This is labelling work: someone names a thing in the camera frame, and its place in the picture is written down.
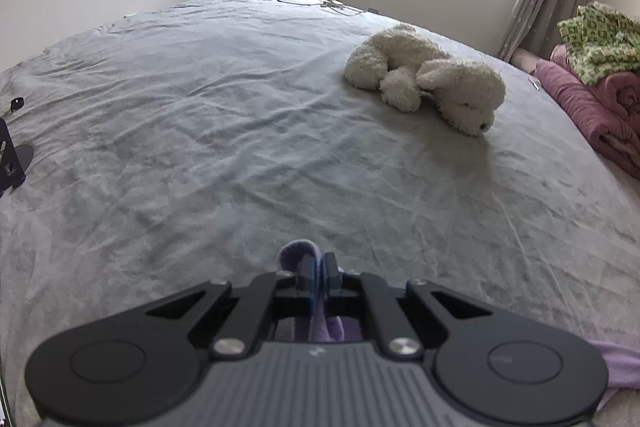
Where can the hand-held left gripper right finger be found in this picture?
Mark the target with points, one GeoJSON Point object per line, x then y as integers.
{"type": "Point", "coordinates": [330, 282]}

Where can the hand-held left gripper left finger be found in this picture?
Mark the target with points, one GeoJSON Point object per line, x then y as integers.
{"type": "Point", "coordinates": [314, 292]}

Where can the light purple garment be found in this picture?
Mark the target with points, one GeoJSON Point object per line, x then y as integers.
{"type": "Point", "coordinates": [295, 254]}

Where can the bed with grey sheet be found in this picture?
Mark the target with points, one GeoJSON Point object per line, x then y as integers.
{"type": "Point", "coordinates": [200, 132]}

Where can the white plush dog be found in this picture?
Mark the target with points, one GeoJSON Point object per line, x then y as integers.
{"type": "Point", "coordinates": [450, 87]}

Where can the beige bolster pillow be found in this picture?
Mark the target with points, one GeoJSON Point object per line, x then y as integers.
{"type": "Point", "coordinates": [525, 59]}

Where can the pink folded blanket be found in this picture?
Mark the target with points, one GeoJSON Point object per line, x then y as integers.
{"type": "Point", "coordinates": [590, 117]}

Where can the green patterned cloth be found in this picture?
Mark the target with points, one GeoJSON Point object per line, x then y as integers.
{"type": "Point", "coordinates": [600, 37]}

